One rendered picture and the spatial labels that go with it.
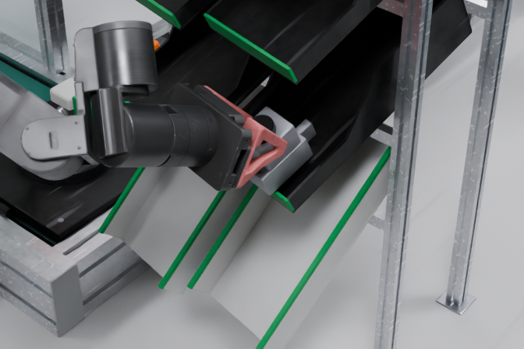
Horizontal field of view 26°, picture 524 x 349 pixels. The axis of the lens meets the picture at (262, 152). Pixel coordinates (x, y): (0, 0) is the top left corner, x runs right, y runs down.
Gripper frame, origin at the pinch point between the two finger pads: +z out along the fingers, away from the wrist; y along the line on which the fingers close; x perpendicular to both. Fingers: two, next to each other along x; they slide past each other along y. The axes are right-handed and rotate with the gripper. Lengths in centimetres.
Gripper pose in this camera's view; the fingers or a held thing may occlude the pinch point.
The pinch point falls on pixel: (263, 136)
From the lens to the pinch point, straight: 113.2
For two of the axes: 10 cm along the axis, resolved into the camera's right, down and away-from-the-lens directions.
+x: -3.5, 8.7, 3.3
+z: 6.8, 0.0, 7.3
